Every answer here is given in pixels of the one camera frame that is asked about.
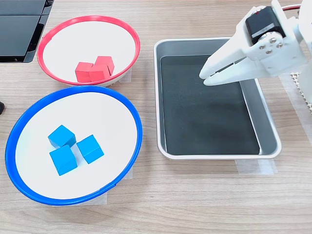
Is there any red-rimmed white plate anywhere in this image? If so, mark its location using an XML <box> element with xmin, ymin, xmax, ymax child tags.
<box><xmin>37</xmin><ymin>15</ymin><xmax>141</xmax><ymax>87</ymax></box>

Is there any blue cube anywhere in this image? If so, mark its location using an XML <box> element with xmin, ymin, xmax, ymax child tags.
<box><xmin>48</xmin><ymin>145</ymin><xmax>78</xmax><ymax>176</ymax></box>
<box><xmin>47</xmin><ymin>124</ymin><xmax>76</xmax><ymax>149</ymax></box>
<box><xmin>76</xmin><ymin>134</ymin><xmax>105</xmax><ymax>164</ymax></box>

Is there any red black white cable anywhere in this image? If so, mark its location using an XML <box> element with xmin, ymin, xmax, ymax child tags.
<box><xmin>280</xmin><ymin>4</ymin><xmax>303</xmax><ymax>12</ymax></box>

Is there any black flat electronic device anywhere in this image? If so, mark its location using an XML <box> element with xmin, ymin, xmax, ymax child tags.
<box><xmin>0</xmin><ymin>0</ymin><xmax>56</xmax><ymax>63</ymax></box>

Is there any blue-rimmed white plate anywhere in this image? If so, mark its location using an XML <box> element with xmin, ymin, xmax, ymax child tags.
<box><xmin>4</xmin><ymin>85</ymin><xmax>143</xmax><ymax>207</ymax></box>

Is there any red cube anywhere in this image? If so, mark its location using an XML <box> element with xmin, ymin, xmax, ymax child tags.
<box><xmin>75</xmin><ymin>61</ymin><xmax>95</xmax><ymax>83</ymax></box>
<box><xmin>89</xmin><ymin>64</ymin><xmax>110</xmax><ymax>82</ymax></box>
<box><xmin>94</xmin><ymin>56</ymin><xmax>115</xmax><ymax>76</ymax></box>

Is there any steel tray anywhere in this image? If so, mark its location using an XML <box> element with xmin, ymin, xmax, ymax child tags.
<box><xmin>153</xmin><ymin>37</ymin><xmax>283</xmax><ymax>161</ymax></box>

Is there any clear adhesive tape strip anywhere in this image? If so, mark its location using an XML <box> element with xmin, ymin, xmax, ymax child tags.
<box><xmin>277</xmin><ymin>72</ymin><xmax>312</xmax><ymax>143</ymax></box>
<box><xmin>117</xmin><ymin>67</ymin><xmax>132</xmax><ymax>83</ymax></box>
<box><xmin>52</xmin><ymin>192</ymin><xmax>108</xmax><ymax>207</ymax></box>
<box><xmin>120</xmin><ymin>168</ymin><xmax>134</xmax><ymax>181</ymax></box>
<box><xmin>235</xmin><ymin>158</ymin><xmax>278</xmax><ymax>175</ymax></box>

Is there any pale perforated plate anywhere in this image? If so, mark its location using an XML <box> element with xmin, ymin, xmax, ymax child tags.
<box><xmin>291</xmin><ymin>72</ymin><xmax>312</xmax><ymax>115</ymax></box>

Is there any black mat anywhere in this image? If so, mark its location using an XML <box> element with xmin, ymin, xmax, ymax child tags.
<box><xmin>160</xmin><ymin>55</ymin><xmax>261</xmax><ymax>156</ymax></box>

